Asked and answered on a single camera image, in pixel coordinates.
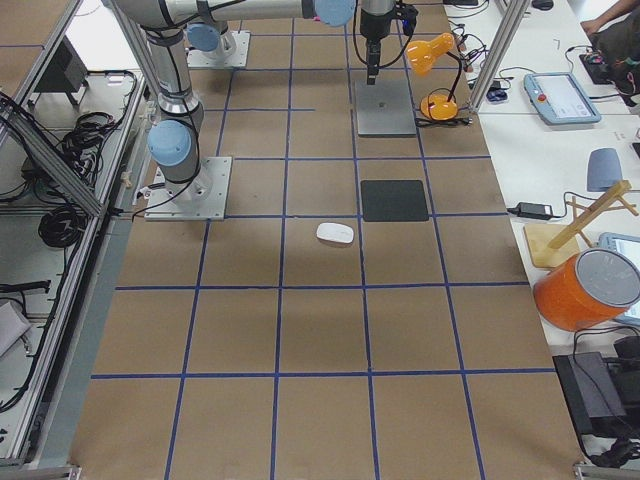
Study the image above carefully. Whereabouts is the aluminium frame post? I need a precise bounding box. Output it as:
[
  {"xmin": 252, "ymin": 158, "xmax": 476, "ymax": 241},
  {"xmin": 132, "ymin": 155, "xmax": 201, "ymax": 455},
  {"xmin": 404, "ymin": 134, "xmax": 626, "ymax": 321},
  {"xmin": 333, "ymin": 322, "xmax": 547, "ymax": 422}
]
[{"xmin": 468, "ymin": 0, "xmax": 530, "ymax": 114}]

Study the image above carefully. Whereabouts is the wooden stand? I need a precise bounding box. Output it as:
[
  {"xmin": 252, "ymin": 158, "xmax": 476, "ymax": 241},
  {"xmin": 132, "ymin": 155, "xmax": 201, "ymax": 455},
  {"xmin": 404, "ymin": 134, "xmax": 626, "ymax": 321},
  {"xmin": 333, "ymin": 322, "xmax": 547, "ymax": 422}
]
[{"xmin": 524, "ymin": 180, "xmax": 639, "ymax": 269}]

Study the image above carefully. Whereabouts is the black power adapter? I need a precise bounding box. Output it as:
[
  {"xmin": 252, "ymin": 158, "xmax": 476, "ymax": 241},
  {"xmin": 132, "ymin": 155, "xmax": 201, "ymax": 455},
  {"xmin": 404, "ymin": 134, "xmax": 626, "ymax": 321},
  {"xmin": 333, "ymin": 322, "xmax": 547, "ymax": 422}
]
[{"xmin": 507, "ymin": 202, "xmax": 554, "ymax": 221}]

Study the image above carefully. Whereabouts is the orange desk lamp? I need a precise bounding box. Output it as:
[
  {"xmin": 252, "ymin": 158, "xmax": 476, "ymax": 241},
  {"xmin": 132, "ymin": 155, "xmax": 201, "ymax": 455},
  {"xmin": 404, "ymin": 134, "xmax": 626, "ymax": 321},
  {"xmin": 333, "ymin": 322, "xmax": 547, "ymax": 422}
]
[{"xmin": 404, "ymin": 32, "xmax": 460, "ymax": 122}]

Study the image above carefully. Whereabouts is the grey closed laptop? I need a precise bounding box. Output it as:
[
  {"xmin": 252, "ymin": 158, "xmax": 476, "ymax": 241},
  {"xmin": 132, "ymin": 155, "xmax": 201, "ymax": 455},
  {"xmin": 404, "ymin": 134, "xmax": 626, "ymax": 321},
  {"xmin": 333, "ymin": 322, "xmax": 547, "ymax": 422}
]
[{"xmin": 354, "ymin": 79, "xmax": 416, "ymax": 138}]

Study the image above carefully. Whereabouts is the orange cylindrical container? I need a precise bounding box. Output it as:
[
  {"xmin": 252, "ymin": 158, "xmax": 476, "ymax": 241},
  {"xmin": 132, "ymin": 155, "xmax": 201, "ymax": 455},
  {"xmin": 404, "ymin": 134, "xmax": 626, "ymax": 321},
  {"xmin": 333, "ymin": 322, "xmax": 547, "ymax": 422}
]
[{"xmin": 533, "ymin": 248, "xmax": 628, "ymax": 331}]

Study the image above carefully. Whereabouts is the black lamp cable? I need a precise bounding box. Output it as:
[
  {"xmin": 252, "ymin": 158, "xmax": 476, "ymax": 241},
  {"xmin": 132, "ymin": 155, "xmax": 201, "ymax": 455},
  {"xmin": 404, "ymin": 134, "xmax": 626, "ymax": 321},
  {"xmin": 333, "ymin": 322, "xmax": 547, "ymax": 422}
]
[{"xmin": 415, "ymin": 115, "xmax": 476, "ymax": 127}]

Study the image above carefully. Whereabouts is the white computer mouse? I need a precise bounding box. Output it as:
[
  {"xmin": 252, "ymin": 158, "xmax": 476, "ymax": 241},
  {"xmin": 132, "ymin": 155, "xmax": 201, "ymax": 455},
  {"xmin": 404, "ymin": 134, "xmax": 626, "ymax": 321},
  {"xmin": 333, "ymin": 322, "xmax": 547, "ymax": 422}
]
[{"xmin": 316, "ymin": 222, "xmax": 355, "ymax": 246}]

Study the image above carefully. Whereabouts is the black box device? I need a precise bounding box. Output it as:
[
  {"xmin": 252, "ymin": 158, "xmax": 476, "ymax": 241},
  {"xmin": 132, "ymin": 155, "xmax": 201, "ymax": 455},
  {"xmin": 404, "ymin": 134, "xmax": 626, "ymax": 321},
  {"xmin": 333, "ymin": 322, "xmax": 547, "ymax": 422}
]
[{"xmin": 553, "ymin": 352, "xmax": 626, "ymax": 438}]

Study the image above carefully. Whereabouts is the black mousepad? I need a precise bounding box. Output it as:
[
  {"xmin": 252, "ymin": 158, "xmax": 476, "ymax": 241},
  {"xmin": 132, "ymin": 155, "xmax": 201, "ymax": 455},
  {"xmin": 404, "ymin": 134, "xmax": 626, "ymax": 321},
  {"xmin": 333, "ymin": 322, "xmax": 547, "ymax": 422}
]
[{"xmin": 360, "ymin": 179, "xmax": 429, "ymax": 222}]

